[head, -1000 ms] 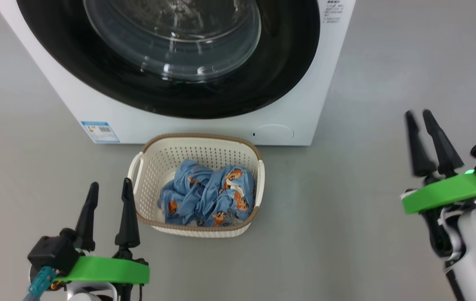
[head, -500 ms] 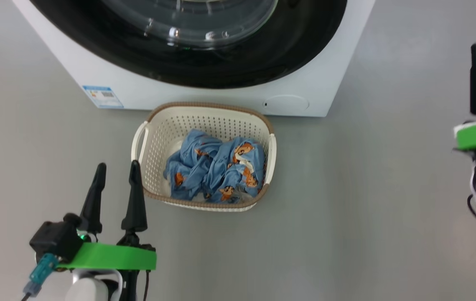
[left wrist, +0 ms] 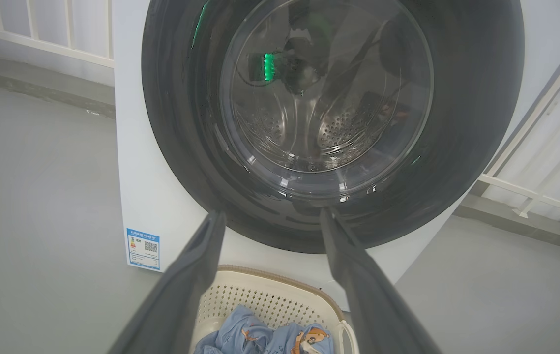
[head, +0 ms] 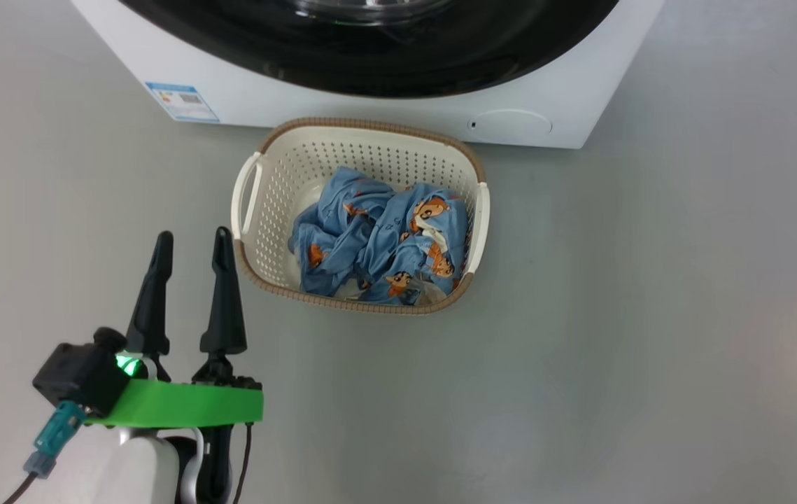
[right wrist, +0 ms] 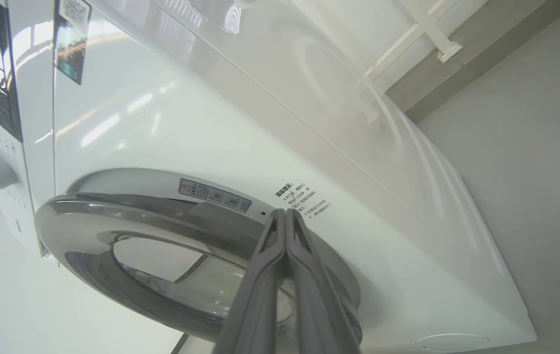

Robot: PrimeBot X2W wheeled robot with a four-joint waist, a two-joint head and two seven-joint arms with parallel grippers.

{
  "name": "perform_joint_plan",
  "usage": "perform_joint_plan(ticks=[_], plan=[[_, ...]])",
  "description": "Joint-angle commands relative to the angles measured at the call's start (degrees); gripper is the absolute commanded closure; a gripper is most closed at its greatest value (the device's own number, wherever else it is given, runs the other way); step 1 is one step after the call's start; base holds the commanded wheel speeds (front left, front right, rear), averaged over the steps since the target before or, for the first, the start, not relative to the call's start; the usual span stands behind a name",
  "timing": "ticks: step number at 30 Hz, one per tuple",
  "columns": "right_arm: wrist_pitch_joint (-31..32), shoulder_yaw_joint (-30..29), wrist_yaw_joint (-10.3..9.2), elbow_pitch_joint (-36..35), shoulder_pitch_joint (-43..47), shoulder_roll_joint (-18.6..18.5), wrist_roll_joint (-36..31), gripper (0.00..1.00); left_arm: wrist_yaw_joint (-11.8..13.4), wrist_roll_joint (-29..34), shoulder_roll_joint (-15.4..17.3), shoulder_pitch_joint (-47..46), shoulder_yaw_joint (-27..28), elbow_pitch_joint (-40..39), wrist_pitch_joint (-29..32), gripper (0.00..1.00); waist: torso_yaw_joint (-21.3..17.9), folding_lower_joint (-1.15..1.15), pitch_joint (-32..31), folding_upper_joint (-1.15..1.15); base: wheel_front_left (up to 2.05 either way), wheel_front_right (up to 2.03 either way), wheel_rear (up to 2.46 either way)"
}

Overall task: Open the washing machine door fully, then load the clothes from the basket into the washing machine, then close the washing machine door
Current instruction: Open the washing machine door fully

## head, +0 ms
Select left teal connector cable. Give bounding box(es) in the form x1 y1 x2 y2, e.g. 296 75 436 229
0 400 87 504

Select black round washer door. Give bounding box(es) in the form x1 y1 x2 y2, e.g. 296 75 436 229
118 0 620 99

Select blue energy label sticker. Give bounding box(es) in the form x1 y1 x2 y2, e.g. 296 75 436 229
146 82 220 124

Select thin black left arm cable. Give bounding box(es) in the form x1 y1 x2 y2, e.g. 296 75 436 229
232 422 254 504

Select white front-load washing machine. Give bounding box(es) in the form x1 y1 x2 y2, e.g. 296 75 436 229
69 0 666 149

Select cream perforated laundry basket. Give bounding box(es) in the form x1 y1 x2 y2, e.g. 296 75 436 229
231 118 491 315

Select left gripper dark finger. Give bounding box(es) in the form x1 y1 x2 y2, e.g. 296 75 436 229
199 226 248 356
125 231 175 356

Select left gripper green banded body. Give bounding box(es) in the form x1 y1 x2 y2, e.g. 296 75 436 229
87 353 264 504

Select blue cartoon print clothes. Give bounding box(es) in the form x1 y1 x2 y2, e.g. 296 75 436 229
288 167 470 306

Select round white filter cover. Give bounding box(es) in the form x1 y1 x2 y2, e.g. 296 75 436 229
472 108 553 141

